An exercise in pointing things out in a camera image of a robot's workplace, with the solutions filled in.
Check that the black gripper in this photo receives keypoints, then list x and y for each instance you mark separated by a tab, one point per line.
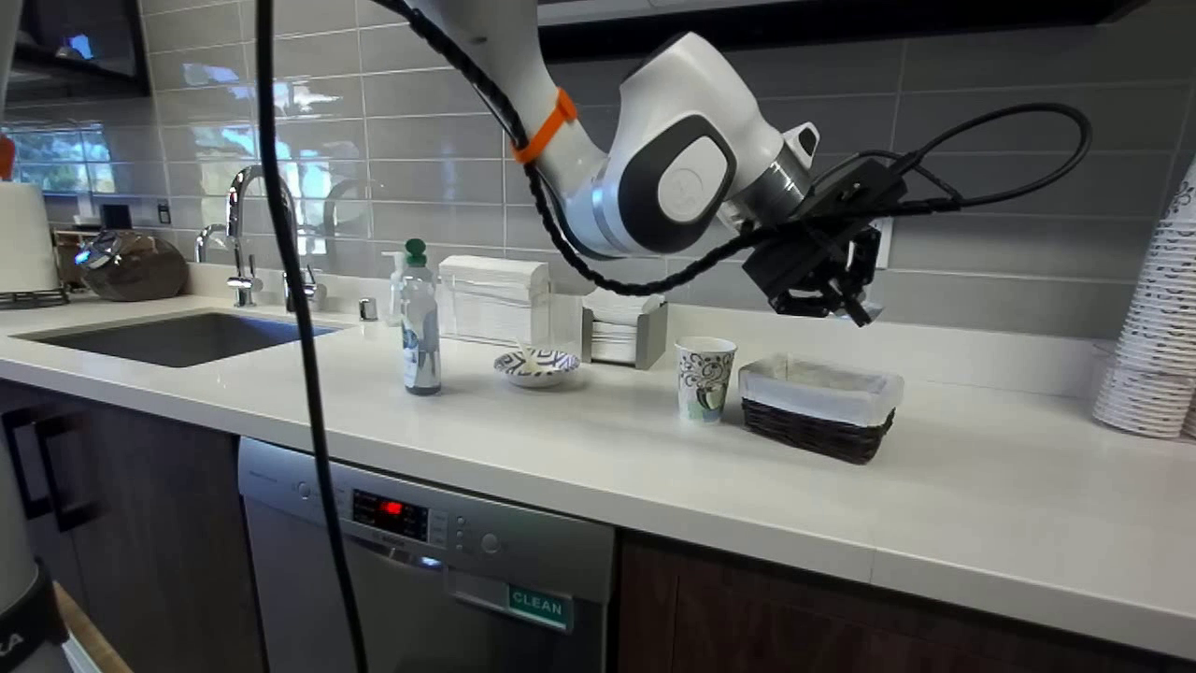
816	265

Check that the small metal countertop fixture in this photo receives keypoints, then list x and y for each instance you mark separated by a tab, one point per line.
368	310

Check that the stainless steel sink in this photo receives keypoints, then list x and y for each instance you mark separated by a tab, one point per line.
173	337

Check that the patterned paper cup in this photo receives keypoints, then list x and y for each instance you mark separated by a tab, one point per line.
703	381

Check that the small patterned dish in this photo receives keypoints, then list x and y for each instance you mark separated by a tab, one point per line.
535	369

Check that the white wall outlet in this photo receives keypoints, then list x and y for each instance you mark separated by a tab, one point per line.
886	250

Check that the dark basket with white liner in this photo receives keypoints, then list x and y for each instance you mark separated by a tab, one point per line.
816	418

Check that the stainless steel dishwasher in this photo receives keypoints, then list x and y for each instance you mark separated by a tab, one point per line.
451	574

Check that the white paper towel roll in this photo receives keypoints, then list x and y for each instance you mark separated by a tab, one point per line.
23	244

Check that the dark upper cabinet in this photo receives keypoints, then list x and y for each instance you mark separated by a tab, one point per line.
874	25

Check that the white rectangular box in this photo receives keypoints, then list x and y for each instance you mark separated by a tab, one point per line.
490	302

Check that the dark wood sink cabinet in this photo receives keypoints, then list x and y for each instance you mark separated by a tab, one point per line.
152	536

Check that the dish soap bottle green cap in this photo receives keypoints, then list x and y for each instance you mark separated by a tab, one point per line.
421	337

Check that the dark brown bag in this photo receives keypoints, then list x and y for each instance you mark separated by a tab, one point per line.
135	265

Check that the chrome faucet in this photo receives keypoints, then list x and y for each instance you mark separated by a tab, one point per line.
241	250

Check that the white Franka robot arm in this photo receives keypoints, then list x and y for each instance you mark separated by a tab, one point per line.
673	175

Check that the dark wood base cabinet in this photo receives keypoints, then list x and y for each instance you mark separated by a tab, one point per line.
796	611

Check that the gray napkin holder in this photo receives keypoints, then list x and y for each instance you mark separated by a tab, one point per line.
624	331

